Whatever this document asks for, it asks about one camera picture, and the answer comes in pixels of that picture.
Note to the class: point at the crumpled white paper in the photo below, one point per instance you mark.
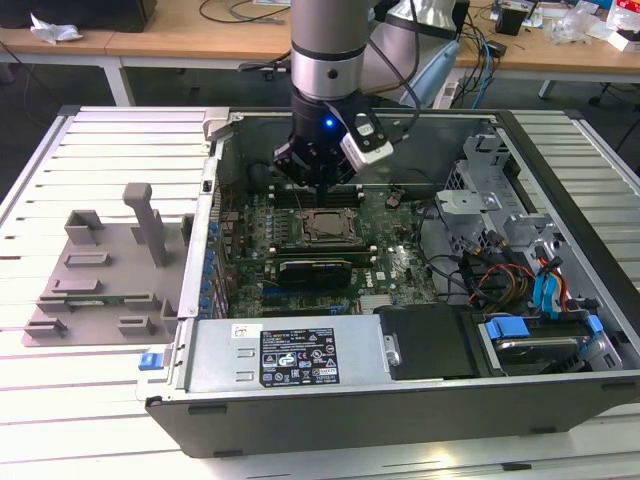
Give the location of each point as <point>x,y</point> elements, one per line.
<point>55,31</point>

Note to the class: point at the red white packet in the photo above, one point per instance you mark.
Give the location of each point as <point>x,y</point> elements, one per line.
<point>625,12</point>

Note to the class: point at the white black wrist camera box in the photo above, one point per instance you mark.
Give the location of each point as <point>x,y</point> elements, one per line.
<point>367,152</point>

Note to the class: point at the silver hard disk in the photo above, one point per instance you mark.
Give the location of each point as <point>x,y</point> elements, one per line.
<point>540,352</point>

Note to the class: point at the blue disk carrier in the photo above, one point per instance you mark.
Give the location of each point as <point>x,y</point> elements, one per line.
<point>507,329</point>

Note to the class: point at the white black small box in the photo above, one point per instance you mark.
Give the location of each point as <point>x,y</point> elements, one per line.
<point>622,42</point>

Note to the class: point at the white power strip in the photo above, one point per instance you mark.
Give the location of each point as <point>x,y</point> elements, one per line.
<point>446,95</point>

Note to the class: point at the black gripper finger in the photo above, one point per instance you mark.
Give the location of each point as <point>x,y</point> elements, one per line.
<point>295,162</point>
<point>345,175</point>

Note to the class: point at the small black adapter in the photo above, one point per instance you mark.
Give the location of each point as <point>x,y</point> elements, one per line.
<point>497,48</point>

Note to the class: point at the round coin battery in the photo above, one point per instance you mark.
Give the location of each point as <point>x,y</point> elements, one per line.
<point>393,200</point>

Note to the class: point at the green RAM stick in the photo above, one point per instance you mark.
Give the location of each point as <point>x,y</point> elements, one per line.
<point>125,301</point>

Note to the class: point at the clear plastic bags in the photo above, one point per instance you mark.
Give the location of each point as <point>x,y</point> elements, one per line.
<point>575,25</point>

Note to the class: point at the large black box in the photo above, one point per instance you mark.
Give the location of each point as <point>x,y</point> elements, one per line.
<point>100,12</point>

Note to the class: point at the grey power supply with label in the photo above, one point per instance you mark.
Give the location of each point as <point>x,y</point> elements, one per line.
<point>225,350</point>

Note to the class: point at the grey metal drive cage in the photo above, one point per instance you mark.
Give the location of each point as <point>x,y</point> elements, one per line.
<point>465,200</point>

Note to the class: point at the open black grey PC case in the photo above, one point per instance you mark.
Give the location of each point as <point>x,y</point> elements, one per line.
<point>350,420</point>

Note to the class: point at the black RAM slot bank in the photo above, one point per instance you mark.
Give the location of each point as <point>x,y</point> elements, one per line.
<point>345,197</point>
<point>320,252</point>

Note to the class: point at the black round case speaker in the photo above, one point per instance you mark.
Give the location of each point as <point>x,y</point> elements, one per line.
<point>260,175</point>

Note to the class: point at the small black open box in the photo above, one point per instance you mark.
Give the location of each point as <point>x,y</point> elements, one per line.
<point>510,22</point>

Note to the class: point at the grey printed parts rack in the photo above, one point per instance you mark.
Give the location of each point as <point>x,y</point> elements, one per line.
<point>120,280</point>

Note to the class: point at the short wooden desk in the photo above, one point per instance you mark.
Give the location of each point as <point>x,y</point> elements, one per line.
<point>15,45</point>

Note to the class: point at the black graphics card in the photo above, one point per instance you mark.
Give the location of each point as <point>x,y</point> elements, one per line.
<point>315,275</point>

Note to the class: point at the thin metal locking lever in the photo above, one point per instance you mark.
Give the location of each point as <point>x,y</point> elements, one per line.
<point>299,202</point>

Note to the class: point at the green motherboard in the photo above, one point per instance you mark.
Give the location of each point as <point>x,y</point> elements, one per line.
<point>400,270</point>

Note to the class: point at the blue case latch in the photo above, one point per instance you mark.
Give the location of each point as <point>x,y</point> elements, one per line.
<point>149,361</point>

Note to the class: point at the silver chipset heatsink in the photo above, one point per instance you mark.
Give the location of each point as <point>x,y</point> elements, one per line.
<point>377,304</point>

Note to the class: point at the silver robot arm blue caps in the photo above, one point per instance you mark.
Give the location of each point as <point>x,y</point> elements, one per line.
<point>327,30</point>

